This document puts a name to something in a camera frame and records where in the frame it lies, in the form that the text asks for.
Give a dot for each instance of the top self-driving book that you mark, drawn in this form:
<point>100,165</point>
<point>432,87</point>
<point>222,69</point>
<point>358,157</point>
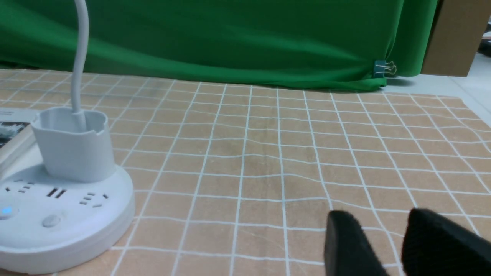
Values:
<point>16,136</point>

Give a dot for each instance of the brown cardboard box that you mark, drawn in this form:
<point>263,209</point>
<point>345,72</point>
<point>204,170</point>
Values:
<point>456,34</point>

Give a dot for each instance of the orange checkered tablecloth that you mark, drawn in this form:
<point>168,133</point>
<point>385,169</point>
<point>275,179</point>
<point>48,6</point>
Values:
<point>238,180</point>

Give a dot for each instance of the green backdrop cloth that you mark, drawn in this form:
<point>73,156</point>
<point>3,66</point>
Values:
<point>298,44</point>

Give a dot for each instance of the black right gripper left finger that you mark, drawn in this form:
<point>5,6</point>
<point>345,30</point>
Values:
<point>347,251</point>

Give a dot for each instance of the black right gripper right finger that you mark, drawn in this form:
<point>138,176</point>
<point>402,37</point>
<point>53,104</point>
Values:
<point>433,245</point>

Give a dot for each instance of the white desk lamp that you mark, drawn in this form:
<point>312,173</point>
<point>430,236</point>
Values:
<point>77,202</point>

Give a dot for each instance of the blue binder clip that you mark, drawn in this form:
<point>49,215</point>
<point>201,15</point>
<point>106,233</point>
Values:
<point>382,69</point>

